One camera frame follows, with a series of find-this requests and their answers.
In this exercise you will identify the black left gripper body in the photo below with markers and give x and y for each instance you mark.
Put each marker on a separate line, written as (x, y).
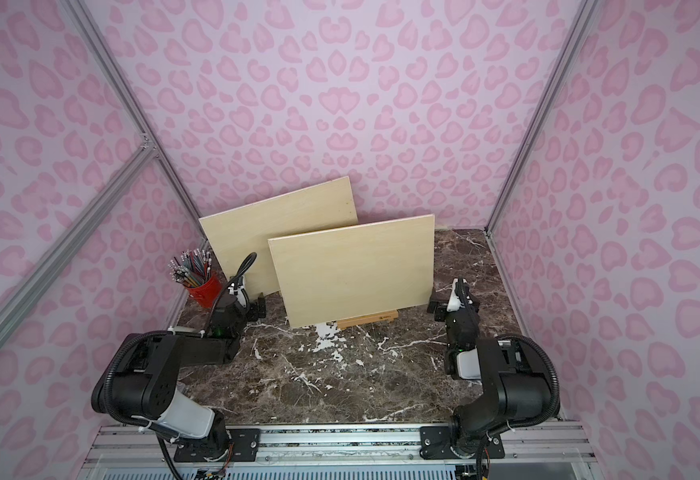
(253, 308)

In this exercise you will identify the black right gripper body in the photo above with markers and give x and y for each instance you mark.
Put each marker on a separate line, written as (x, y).
(458, 312)

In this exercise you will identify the small wooden easel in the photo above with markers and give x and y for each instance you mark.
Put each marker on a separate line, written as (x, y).
(368, 319)

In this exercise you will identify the light wooden board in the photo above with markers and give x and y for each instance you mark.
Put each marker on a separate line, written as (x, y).
(354, 271)
(236, 233)

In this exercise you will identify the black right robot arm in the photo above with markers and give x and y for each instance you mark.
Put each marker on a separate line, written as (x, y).
(520, 386)

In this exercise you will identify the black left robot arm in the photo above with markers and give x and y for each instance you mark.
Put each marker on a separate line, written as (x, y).
(139, 387)

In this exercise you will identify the red pencil cup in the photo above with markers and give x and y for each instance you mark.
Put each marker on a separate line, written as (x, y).
(206, 294)

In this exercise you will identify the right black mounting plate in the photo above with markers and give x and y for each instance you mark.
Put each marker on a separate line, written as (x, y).
(435, 444)

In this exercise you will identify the black mounting plate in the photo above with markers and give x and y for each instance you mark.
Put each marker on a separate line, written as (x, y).
(435, 444)
(236, 445)

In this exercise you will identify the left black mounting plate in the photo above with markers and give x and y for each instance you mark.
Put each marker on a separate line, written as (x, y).
(236, 445)

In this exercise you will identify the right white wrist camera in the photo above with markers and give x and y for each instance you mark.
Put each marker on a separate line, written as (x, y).
(460, 297)

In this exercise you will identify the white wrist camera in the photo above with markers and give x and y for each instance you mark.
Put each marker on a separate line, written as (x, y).
(240, 295)
(460, 297)

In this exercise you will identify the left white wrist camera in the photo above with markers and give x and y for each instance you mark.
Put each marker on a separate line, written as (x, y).
(240, 295)

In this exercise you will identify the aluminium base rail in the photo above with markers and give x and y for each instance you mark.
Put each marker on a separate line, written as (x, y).
(552, 450)

